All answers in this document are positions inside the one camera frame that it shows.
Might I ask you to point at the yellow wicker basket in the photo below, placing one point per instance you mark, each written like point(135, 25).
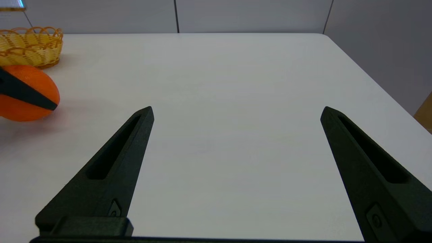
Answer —
point(32, 50)

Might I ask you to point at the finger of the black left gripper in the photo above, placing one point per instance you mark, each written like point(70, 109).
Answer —
point(23, 90)

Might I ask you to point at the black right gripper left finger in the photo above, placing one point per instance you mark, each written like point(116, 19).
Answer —
point(131, 158)

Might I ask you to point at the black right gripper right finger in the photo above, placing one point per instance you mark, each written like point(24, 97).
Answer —
point(357, 162)

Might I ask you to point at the orange fruit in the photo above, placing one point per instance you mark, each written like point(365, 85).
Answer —
point(23, 110)

